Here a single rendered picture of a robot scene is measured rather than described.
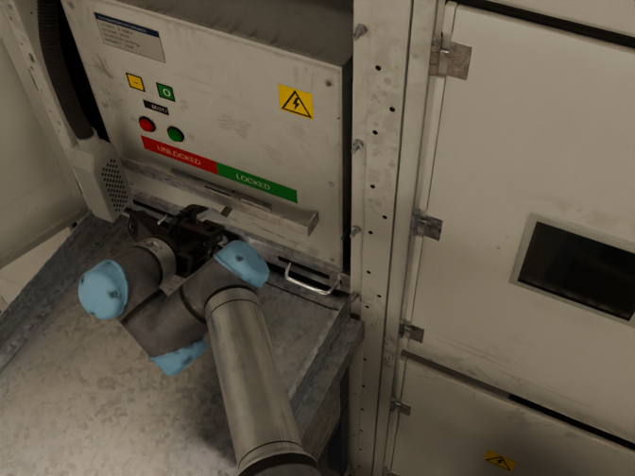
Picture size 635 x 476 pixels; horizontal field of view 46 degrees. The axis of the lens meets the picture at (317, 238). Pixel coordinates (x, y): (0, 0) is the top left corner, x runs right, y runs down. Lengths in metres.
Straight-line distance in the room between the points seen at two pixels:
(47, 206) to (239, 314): 0.76
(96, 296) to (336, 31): 0.50
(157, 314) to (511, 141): 0.53
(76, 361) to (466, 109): 0.87
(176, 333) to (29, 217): 0.64
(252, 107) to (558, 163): 0.49
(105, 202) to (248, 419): 0.68
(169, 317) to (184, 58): 0.40
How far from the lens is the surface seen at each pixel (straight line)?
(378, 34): 0.91
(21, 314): 1.51
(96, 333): 1.46
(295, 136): 1.16
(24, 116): 1.48
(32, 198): 1.59
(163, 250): 1.14
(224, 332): 0.94
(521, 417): 1.44
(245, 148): 1.25
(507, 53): 0.84
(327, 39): 1.08
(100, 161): 1.37
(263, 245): 1.42
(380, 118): 0.99
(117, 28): 1.24
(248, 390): 0.87
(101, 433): 1.37
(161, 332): 1.06
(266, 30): 1.10
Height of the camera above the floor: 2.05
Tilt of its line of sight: 52 degrees down
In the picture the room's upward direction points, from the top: 3 degrees counter-clockwise
